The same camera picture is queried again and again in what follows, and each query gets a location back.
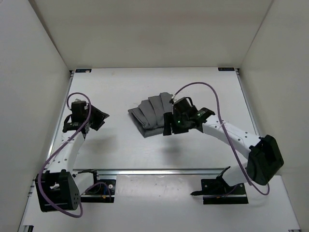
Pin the aluminium front table rail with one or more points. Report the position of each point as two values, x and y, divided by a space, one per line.
114 172

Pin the grey pleated skirt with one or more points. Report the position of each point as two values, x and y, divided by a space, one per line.
148 116

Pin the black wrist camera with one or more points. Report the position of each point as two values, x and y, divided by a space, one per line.
182 105
79 111

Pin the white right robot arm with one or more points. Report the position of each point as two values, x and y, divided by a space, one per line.
263 155

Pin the left blue corner label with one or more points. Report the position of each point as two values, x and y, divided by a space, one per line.
83 70

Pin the blue corner label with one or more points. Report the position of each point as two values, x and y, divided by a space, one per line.
83 70
226 69

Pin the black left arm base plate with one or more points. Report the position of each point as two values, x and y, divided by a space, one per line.
95 186

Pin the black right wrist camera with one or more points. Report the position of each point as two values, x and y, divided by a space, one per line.
182 105

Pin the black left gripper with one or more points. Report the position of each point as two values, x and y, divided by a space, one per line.
100 115

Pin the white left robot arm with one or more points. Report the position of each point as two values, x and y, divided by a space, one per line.
59 187

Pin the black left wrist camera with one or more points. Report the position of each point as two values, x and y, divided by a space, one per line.
79 111

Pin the right blue corner label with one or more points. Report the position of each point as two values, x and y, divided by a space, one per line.
226 69

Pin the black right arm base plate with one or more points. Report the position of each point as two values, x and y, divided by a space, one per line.
217 191

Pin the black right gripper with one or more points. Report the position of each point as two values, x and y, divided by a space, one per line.
167 121

